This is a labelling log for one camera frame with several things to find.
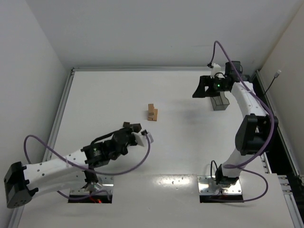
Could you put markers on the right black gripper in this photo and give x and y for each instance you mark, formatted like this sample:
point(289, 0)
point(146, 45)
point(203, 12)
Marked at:
point(208, 85)

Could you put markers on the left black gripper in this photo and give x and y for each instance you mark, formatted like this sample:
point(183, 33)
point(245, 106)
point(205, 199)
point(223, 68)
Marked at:
point(129, 132)

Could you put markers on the smoky transparent plastic bin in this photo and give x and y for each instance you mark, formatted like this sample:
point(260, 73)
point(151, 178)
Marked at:
point(219, 103)

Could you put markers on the thick light wood block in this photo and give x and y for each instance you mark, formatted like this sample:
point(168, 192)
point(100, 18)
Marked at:
point(150, 108)

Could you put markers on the dark brown wood cube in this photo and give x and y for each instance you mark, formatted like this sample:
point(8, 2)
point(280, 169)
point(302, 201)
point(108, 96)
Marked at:
point(126, 125)

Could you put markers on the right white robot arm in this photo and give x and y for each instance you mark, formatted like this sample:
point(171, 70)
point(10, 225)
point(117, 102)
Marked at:
point(255, 132)

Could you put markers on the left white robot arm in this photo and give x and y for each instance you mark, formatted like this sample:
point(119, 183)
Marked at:
point(24, 182)

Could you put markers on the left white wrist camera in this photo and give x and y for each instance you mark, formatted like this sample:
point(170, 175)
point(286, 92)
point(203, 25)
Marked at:
point(143, 137)

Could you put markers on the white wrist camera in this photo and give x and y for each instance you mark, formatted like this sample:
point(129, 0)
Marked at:
point(143, 137)
point(215, 69)

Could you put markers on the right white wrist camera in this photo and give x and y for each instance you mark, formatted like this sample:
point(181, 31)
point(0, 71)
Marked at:
point(215, 69)

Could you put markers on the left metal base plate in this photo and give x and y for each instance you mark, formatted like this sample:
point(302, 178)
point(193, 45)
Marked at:
point(102, 187)

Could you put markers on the metal base plate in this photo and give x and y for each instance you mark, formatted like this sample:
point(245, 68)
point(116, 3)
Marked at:
point(208, 187)
point(102, 187)

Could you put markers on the black wall cable white plug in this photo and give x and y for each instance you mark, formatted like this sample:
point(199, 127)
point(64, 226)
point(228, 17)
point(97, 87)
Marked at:
point(276, 75)

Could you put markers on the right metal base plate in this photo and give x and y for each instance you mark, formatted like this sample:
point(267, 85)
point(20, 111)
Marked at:
point(208, 187)

